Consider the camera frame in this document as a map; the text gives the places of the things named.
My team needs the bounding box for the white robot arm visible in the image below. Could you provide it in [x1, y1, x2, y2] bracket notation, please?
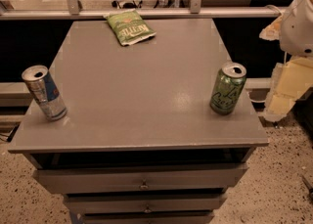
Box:
[280, 0, 313, 57]

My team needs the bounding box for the green soda can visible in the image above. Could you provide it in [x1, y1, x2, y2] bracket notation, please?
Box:
[210, 62, 246, 114]

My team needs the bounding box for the blue silver energy drink can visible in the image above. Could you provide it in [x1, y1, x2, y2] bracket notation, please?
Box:
[22, 65, 67, 121]

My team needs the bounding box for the grey drawer cabinet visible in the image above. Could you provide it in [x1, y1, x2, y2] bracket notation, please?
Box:
[7, 18, 270, 224]

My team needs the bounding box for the green chip bag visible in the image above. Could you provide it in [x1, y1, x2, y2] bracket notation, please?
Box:
[105, 9, 157, 46]

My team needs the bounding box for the metal window railing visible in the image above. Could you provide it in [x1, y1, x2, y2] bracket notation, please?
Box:
[0, 0, 286, 20]

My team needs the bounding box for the bottom grey drawer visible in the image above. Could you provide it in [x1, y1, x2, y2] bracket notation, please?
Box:
[82, 211, 214, 224]

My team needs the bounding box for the grey drawer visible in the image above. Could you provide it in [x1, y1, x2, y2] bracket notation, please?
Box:
[33, 163, 247, 194]
[82, 211, 214, 224]
[65, 193, 226, 214]

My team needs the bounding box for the top grey drawer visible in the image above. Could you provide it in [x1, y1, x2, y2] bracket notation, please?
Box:
[33, 163, 247, 194]

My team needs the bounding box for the middle grey drawer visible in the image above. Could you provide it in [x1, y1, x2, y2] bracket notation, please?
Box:
[65, 193, 226, 214]

